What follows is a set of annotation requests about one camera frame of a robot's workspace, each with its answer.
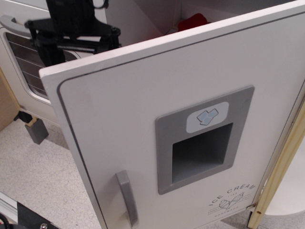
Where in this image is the light wooden corner post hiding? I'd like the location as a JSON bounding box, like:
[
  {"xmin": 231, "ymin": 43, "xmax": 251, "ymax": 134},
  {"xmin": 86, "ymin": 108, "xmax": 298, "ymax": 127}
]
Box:
[{"xmin": 247, "ymin": 101, "xmax": 305, "ymax": 229}]

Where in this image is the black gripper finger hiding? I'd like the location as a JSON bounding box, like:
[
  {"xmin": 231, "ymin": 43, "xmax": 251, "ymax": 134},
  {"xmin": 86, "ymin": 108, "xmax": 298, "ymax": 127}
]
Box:
[{"xmin": 35, "ymin": 43, "xmax": 65, "ymax": 67}]

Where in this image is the white toy fridge door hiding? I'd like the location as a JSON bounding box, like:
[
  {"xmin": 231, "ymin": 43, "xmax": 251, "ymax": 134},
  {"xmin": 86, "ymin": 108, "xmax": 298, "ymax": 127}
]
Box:
[{"xmin": 40, "ymin": 0, "xmax": 305, "ymax": 229}]

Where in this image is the red object inside fridge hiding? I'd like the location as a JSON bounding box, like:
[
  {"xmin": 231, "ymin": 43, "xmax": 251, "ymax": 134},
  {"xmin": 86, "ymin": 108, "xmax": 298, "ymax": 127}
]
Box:
[{"xmin": 177, "ymin": 13, "xmax": 210, "ymax": 32}]

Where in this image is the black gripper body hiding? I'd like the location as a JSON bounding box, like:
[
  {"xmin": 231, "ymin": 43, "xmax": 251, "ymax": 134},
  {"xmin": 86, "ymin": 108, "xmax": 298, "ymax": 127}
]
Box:
[{"xmin": 25, "ymin": 0, "xmax": 121, "ymax": 54}]

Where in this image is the grey ice dispenser panel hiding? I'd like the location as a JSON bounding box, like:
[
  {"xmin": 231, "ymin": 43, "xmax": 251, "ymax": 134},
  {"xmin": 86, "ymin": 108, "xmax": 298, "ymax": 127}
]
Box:
[{"xmin": 155, "ymin": 85, "xmax": 254, "ymax": 195}]

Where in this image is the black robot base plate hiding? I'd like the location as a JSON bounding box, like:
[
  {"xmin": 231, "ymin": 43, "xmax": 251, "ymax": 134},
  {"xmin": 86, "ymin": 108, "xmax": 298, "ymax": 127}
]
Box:
[{"xmin": 0, "ymin": 201, "xmax": 59, "ymax": 229}]

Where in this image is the grey oven door handle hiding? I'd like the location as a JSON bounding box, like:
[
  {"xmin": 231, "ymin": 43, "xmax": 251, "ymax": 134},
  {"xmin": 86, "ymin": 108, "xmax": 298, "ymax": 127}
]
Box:
[{"xmin": 0, "ymin": 15, "xmax": 31, "ymax": 38}]

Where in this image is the grey kitchen leg block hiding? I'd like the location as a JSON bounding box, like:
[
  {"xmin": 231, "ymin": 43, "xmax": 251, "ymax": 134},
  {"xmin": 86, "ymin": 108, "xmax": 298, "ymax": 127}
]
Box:
[{"xmin": 25, "ymin": 119, "xmax": 49, "ymax": 145}]

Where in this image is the white toy oven door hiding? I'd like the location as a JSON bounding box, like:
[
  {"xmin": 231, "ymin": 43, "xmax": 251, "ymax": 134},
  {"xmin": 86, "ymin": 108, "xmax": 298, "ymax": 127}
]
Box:
[{"xmin": 0, "ymin": 27, "xmax": 59, "ymax": 125}]

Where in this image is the grey fridge door handle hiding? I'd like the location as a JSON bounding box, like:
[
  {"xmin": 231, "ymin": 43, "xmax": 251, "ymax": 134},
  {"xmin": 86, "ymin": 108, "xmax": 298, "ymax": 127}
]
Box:
[{"xmin": 116, "ymin": 170, "xmax": 139, "ymax": 229}]

